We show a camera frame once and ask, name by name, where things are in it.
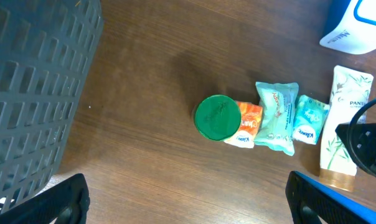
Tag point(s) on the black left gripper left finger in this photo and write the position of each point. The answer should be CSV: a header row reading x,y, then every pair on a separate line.
x,y
67,202

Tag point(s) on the teal wet wipes pack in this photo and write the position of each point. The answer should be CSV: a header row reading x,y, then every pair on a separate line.
x,y
278,103

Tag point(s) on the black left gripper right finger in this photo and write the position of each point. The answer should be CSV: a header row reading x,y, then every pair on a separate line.
x,y
312,202

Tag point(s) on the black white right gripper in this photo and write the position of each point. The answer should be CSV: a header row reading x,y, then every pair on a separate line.
x,y
360,142

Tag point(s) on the small teal tissue pack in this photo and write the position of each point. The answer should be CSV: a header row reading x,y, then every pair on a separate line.
x,y
309,119

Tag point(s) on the grey plastic basket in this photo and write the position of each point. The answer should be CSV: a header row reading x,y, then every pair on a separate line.
x,y
46,50

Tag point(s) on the green lidded jar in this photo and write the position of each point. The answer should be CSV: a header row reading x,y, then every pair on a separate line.
x,y
217,117

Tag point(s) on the orange tissue pack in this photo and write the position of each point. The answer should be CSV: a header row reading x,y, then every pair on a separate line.
x,y
251,116

